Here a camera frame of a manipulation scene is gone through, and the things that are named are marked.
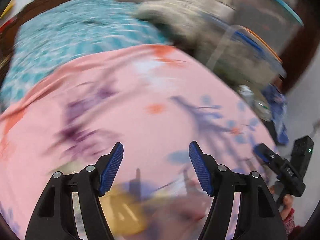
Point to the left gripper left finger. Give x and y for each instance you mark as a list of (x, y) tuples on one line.
[(54, 214)]

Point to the pink floral bed sheet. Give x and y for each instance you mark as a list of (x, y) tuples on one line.
[(155, 100)]

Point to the stacked clear storage bins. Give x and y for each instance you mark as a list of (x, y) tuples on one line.
[(272, 20)]

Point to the dark wooden headboard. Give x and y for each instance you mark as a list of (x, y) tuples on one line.
[(10, 28)]

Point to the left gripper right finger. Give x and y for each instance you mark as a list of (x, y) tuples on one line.
[(258, 216)]

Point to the clear storage box blue handle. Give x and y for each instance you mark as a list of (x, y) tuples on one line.
[(238, 57)]

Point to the person's hand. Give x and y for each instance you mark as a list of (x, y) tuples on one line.
[(287, 206)]

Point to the blue cloth pile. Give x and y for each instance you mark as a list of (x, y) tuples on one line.
[(278, 106)]

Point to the black device green light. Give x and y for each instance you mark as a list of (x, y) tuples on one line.
[(301, 154)]

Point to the beige round trash bin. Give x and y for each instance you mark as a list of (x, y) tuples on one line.
[(256, 101)]

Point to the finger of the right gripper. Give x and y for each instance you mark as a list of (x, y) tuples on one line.
[(263, 152)]

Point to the beige patterned pillow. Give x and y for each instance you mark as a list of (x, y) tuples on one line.
[(182, 21)]

